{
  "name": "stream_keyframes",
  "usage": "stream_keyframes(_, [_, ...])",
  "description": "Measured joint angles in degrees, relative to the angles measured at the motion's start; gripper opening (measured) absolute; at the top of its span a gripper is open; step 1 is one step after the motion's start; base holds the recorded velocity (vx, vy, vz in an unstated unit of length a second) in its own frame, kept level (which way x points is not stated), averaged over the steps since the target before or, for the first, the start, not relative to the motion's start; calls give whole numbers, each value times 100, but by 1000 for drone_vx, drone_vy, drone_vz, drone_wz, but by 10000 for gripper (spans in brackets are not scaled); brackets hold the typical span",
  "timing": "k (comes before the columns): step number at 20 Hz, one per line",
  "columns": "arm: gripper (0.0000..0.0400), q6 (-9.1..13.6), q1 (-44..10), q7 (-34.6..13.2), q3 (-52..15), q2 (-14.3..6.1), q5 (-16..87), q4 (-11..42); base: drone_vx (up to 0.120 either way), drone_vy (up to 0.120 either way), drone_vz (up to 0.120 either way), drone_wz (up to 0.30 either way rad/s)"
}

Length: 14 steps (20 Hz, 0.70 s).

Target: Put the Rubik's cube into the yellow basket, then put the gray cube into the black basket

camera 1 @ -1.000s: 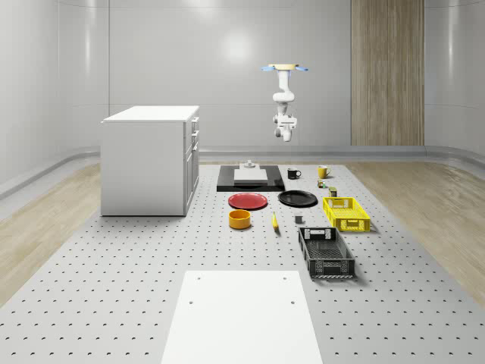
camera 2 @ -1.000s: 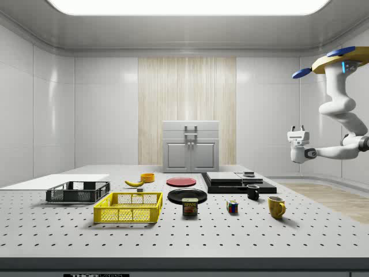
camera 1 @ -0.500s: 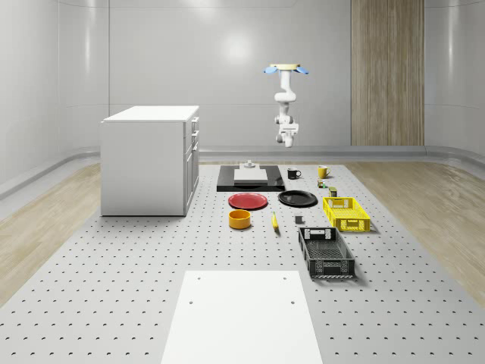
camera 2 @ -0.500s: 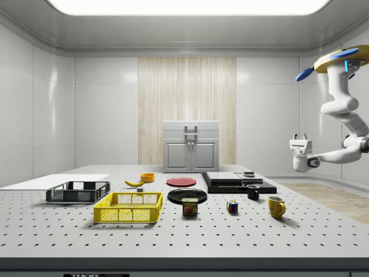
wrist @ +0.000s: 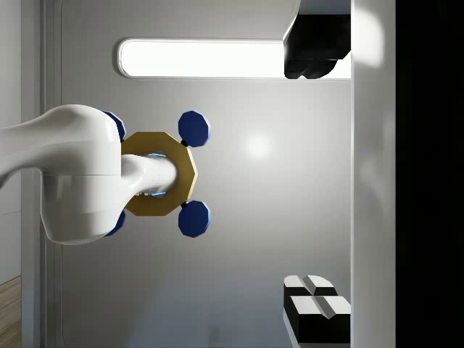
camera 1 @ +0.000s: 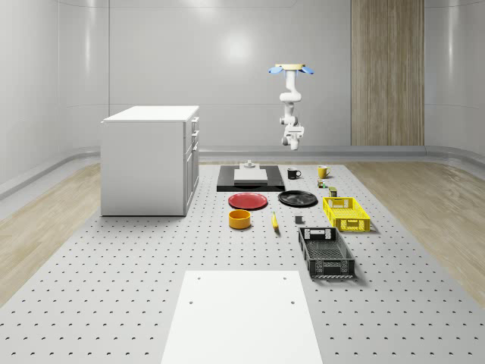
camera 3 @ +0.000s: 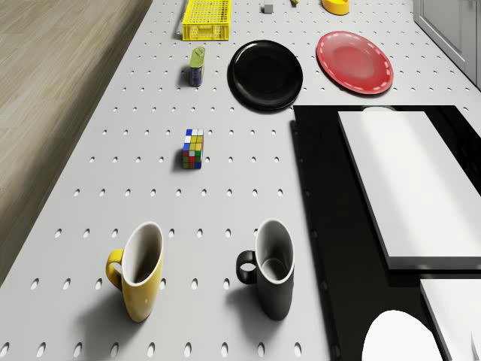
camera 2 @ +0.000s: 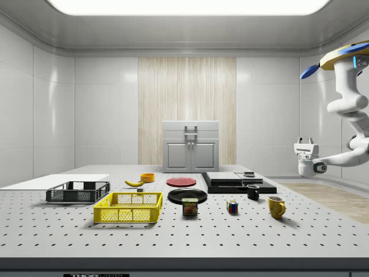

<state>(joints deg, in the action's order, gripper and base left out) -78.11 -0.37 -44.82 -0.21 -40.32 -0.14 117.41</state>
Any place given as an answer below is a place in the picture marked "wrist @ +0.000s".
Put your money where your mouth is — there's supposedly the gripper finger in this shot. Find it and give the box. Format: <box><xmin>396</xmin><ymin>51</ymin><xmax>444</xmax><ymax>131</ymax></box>
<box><xmin>282</xmin><ymin>0</ymin><xmax>352</xmax><ymax>80</ymax></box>
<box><xmin>283</xmin><ymin>274</ymin><xmax>352</xmax><ymax>348</ymax></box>

